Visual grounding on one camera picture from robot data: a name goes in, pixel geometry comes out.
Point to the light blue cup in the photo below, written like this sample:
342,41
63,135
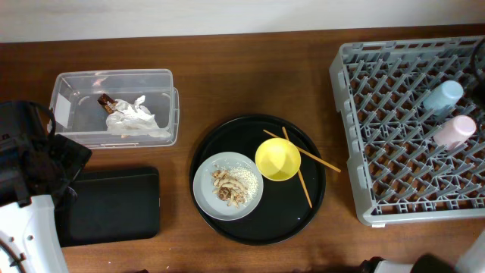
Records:
444,96

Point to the pink cup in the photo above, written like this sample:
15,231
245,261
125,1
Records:
455,132

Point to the wooden chopstick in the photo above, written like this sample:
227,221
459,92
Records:
299,174
317,159

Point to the yellow bowl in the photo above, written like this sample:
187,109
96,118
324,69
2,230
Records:
278,159

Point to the food scraps and rice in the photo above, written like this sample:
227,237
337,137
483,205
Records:
237,187

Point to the grey plate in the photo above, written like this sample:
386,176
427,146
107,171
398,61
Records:
202,186

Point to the white napkin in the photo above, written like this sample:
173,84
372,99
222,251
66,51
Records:
133,119

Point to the gold snack wrapper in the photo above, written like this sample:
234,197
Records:
108,104

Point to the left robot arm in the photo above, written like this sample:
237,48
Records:
37,168

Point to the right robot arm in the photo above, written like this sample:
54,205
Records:
471,261

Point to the grey dishwasher rack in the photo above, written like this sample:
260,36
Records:
397,173

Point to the round black serving tray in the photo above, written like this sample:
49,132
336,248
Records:
283,210

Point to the black rectangular tray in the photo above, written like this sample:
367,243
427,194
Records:
109,206

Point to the clear plastic bin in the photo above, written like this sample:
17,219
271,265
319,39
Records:
80,117

